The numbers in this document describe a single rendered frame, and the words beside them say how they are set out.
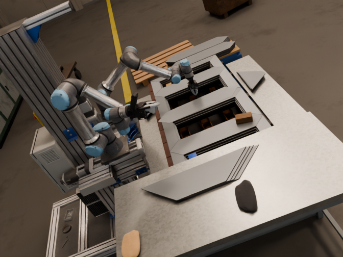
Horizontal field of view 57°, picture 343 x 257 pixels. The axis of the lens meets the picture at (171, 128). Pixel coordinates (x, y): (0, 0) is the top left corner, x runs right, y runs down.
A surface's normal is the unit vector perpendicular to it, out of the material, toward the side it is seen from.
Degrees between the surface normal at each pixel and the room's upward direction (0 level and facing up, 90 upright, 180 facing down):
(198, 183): 0
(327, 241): 0
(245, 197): 7
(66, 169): 90
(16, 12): 90
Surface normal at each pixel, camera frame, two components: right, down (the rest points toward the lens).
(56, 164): 0.21, 0.54
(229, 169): -0.33, -0.74
